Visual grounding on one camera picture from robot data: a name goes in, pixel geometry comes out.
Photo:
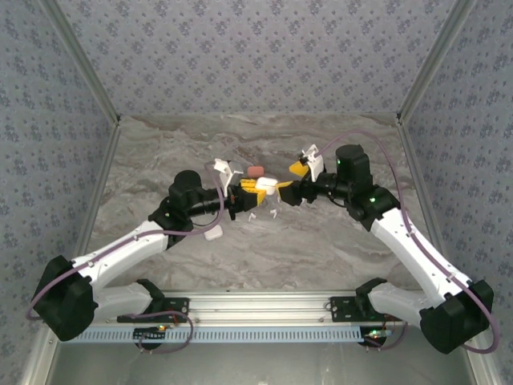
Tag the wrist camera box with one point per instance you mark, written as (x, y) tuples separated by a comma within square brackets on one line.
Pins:
[(224, 168), (314, 164)]

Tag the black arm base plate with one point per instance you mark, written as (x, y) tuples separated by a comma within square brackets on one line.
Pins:
[(340, 309), (180, 306)]

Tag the small black controller board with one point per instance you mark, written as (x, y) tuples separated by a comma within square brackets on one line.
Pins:
[(372, 341), (146, 333)]

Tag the aluminium corner post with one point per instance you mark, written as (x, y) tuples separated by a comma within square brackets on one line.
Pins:
[(85, 60), (433, 60)]

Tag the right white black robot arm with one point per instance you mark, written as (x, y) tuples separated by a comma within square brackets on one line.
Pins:
[(417, 248)]

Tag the wide aluminium mounting rail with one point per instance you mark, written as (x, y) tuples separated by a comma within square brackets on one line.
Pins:
[(256, 309)]

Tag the grey metal lower panel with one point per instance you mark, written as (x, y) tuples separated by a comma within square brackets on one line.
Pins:
[(256, 365)]

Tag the red earbud charging case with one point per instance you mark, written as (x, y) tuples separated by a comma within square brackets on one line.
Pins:
[(255, 171)]

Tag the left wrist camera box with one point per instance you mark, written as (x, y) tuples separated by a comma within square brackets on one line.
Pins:
[(224, 168)]

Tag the aluminium table side rail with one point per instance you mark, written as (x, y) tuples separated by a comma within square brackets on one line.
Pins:
[(420, 172), (101, 172)]

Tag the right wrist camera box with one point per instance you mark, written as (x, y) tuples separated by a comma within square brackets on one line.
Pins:
[(314, 164)]

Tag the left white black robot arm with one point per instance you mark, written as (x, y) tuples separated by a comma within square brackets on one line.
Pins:
[(120, 252)]

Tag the aluminium lower frame post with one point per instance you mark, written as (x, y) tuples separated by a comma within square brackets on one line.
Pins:
[(36, 367), (487, 373)]

